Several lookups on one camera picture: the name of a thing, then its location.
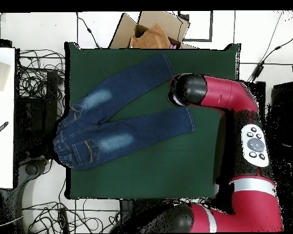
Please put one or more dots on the blue denim jeans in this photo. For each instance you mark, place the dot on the blue denim jeans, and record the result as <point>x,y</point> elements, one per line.
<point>117,136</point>

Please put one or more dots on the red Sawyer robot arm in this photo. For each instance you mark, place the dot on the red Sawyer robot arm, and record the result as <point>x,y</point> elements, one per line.
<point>229,92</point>

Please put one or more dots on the dark green table cloth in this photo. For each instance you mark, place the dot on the dark green table cloth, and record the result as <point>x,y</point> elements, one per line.
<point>161,170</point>

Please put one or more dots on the purple cloth piece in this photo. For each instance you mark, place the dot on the purple cloth piece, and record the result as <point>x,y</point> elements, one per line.
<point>173,46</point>

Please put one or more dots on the brown cardboard box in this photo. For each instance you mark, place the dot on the brown cardboard box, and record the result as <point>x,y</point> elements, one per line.
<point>122,34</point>

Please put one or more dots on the black power strip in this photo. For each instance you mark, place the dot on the black power strip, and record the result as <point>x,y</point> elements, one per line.
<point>63,219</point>

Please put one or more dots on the black threaded rod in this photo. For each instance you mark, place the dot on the black threaded rod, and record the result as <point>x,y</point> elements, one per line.
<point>0,130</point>

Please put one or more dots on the white table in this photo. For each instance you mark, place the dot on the white table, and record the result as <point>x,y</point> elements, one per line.
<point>2,158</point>

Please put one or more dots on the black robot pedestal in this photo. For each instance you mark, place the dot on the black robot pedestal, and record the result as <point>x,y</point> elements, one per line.
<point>127,207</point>

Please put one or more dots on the black rectangular frame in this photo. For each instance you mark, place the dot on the black rectangular frame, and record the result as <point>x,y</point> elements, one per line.
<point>211,26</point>

